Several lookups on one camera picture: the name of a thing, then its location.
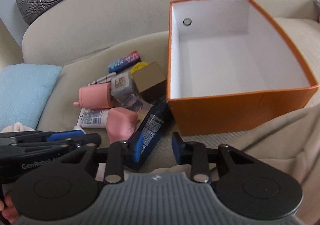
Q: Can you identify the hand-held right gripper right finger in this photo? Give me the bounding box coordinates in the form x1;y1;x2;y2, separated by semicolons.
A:
171;132;258;183

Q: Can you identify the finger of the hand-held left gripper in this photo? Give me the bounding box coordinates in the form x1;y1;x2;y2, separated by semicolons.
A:
0;133;102;156
0;130;85;142

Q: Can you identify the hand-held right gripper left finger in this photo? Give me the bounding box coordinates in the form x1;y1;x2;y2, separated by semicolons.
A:
58;135;144;183

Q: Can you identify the white printed tube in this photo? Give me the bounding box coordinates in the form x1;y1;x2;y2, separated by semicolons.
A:
74;108;111;132

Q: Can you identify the printed picture packet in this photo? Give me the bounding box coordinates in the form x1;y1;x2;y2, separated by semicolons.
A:
117;93;154;128

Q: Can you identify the orange cardboard box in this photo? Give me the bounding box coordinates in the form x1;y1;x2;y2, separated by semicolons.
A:
166;0;319;137

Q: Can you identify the person's left hand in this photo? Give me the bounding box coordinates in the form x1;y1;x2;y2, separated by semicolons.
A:
0;192;21;224

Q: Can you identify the pale pink cloth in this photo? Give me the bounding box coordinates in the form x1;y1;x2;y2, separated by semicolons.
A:
0;122;37;133

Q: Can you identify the pink bottle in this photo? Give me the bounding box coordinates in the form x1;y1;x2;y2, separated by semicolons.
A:
73;82;116;109

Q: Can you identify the light blue towel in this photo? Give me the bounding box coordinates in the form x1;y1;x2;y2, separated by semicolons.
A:
0;63;63;131

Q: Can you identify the striped white tube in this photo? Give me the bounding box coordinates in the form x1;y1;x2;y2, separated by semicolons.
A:
88;72;117;87

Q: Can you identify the grey picture box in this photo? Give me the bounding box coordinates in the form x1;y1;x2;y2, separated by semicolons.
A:
110;71;141;105

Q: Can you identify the brown cardboard box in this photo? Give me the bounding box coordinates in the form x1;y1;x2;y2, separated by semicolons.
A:
131;61;167;103

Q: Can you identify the yellow round object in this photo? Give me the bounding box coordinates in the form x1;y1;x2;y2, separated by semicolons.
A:
131;62;149;73

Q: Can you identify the blue red snack packet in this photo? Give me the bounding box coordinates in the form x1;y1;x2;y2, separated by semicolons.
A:
108;50;142;73

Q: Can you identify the beige sofa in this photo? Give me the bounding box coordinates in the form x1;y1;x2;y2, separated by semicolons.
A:
0;0;320;225

